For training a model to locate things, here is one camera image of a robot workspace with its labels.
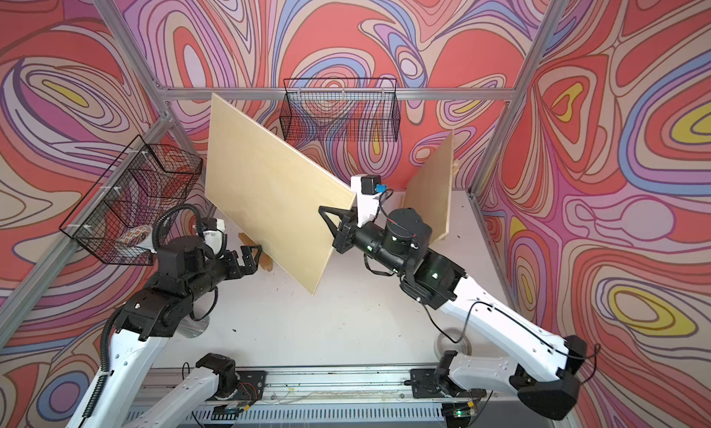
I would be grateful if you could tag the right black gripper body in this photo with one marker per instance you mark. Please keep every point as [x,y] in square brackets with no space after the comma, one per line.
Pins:
[367,239]

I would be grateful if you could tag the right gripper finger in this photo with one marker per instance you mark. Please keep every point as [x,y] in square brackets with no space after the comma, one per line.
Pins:
[338,236]
[328,214]

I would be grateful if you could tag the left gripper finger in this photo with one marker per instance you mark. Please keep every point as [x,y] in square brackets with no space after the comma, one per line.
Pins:
[250,267]
[253,252]

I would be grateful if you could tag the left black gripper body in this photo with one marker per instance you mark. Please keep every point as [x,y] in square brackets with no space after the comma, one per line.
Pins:
[229,267]

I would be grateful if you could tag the wooden easel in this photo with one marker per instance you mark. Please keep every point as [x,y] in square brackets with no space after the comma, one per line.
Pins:
[263,260]

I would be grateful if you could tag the plywood board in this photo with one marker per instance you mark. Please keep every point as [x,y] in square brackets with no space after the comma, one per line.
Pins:
[429,191]
[272,192]

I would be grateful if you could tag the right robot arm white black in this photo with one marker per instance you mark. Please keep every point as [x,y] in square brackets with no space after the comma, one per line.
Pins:
[538,367]

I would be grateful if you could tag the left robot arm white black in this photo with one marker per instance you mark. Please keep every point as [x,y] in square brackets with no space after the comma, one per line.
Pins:
[192,260]

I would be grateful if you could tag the silver cup of pencils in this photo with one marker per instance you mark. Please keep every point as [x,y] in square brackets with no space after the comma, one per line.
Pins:
[190,328]

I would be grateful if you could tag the clear tape roll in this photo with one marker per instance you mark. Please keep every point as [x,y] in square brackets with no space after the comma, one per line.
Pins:
[452,340]

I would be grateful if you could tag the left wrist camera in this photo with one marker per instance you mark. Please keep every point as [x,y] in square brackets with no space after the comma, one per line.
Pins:
[214,233]

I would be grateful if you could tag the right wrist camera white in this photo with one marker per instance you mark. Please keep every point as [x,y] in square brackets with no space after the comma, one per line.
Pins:
[369,189]

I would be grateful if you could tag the back black wire basket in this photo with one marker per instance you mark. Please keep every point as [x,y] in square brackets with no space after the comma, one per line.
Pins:
[340,109]

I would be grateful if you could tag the black wire basket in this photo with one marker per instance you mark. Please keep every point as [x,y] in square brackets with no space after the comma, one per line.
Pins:
[137,188]
[340,109]

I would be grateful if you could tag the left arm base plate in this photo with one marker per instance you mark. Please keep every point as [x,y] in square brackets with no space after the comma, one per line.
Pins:
[243,385]

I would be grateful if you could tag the left black wire basket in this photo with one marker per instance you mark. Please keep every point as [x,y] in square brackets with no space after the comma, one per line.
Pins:
[137,188]

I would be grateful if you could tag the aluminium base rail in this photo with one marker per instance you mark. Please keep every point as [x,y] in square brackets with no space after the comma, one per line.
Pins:
[351,395]

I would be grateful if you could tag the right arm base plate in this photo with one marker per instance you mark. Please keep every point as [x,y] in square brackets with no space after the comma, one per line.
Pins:
[428,383]

